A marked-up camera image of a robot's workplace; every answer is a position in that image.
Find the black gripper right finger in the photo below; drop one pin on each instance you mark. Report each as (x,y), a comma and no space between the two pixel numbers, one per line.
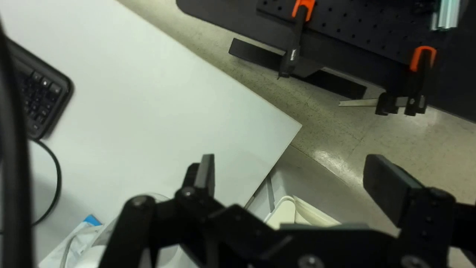
(396,191)

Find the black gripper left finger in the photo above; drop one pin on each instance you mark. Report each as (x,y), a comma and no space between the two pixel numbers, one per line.
(206,173)

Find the white electric kettle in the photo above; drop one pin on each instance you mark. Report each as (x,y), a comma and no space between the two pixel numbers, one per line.
(97,254)

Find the blue and white packet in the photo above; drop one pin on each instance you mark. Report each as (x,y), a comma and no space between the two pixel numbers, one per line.
(82,231)

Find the black perforated breadboard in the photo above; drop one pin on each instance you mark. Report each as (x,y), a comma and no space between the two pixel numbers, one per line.
(358,27)

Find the black computer keyboard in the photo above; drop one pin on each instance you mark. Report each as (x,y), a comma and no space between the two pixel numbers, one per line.
(41,94)

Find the aluminium extrusion profile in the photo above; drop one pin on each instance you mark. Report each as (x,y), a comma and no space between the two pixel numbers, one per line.
(448,13)

